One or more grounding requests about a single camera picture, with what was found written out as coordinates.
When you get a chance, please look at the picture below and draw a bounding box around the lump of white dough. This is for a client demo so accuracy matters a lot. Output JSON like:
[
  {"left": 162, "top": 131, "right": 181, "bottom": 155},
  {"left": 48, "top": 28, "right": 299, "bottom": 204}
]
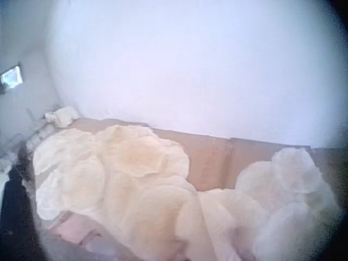
[{"left": 44, "top": 106, "right": 80, "bottom": 128}]

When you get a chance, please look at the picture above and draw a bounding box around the small wall window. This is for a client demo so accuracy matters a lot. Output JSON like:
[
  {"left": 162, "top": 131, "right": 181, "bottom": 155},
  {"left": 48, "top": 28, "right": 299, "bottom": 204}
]
[{"left": 0, "top": 62, "right": 23, "bottom": 95}]

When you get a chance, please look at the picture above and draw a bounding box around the pink cloth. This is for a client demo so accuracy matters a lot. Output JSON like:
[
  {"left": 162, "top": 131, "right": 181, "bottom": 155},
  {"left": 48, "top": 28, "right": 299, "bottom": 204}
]
[{"left": 47, "top": 212, "right": 115, "bottom": 253}]

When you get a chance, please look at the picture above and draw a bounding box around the brown cardboard sheet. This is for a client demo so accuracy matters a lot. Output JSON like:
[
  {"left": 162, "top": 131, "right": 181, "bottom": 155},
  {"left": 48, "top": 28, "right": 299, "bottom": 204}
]
[{"left": 40, "top": 116, "right": 348, "bottom": 261}]

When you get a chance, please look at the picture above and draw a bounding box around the spread of pale round flatbreads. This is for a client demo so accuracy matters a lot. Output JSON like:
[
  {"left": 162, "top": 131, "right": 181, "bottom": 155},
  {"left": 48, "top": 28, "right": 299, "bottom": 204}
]
[{"left": 32, "top": 124, "right": 344, "bottom": 261}]

